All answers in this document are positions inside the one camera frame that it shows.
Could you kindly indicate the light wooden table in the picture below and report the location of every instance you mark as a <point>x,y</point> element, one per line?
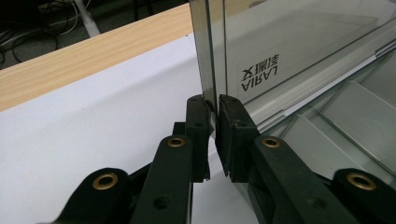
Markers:
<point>77,59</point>

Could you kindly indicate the white table board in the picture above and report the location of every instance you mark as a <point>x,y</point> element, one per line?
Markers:
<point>93,124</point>

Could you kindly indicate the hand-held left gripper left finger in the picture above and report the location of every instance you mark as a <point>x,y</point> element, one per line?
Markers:
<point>196,133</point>

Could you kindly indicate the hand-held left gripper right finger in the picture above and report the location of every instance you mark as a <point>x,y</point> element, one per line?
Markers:
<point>236,140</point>

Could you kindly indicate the grey transparent plastic organizer box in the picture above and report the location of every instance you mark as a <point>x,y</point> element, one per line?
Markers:
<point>311,46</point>

